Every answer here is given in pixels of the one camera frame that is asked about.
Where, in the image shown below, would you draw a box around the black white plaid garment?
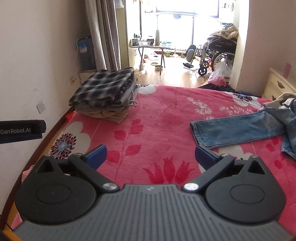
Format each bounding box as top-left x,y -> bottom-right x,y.
69,67 -> 134,106

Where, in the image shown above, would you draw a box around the folding table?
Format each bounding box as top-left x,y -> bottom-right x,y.
128,39 -> 170,75

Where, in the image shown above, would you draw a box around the pink slipper near bed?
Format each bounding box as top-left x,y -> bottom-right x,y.
21,170 -> 30,182

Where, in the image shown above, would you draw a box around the red gift box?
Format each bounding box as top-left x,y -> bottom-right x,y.
65,111 -> 76,121

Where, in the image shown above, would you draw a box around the pink floral bed blanket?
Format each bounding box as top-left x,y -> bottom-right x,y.
15,85 -> 295,240

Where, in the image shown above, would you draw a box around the dark blue jeans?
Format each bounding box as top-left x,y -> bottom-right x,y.
190,108 -> 292,149

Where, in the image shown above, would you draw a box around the light blue jeans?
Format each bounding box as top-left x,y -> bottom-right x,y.
264,98 -> 295,160

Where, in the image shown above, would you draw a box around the folded grey blanket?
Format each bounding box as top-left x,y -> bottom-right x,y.
74,78 -> 137,108

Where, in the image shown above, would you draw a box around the cream dresser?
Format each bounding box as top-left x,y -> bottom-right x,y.
261,68 -> 295,100

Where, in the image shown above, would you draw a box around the dark water dispenser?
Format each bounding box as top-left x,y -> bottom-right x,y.
77,36 -> 96,71

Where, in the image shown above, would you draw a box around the black wheelchair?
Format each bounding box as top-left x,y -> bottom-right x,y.
183,23 -> 239,76

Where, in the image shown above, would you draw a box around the purple bottle on dresser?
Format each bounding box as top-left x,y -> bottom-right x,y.
283,63 -> 292,78

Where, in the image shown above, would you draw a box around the grey curtain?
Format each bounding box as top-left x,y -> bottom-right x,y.
85,0 -> 121,71

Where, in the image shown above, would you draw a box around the wall switch plate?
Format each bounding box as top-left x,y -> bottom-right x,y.
36,101 -> 46,114

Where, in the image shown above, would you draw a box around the wall power outlet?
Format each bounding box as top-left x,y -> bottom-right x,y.
69,76 -> 77,85

